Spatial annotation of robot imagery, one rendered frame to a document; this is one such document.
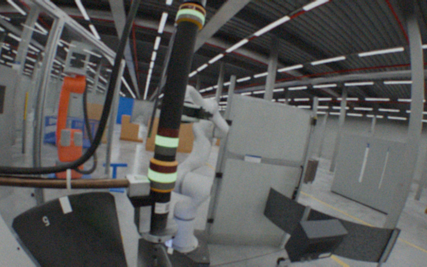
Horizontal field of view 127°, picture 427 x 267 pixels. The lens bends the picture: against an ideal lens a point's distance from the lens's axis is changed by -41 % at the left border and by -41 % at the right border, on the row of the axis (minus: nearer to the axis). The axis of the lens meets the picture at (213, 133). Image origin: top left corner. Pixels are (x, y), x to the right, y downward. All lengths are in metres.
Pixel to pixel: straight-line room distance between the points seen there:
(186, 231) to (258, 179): 1.50
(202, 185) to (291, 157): 1.72
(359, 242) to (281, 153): 1.36
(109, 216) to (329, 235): 0.86
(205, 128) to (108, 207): 0.79
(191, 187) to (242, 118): 1.41
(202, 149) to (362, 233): 1.74
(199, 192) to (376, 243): 1.87
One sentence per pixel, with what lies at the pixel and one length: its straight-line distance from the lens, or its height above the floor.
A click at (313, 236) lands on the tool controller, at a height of 1.23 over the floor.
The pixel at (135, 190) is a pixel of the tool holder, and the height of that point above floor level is 1.53.
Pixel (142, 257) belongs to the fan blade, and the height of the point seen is 1.20.
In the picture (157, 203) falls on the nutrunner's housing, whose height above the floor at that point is 1.50.
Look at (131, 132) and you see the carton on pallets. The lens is 9.45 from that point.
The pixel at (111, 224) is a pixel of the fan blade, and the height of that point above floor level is 1.39.
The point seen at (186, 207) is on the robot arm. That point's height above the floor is 1.21.
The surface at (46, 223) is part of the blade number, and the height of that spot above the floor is 1.41.
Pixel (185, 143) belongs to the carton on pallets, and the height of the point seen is 0.39.
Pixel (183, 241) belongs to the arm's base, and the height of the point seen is 1.00.
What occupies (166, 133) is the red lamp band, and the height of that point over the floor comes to 1.61.
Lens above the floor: 1.64
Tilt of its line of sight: 4 degrees down
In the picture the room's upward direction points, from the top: 10 degrees clockwise
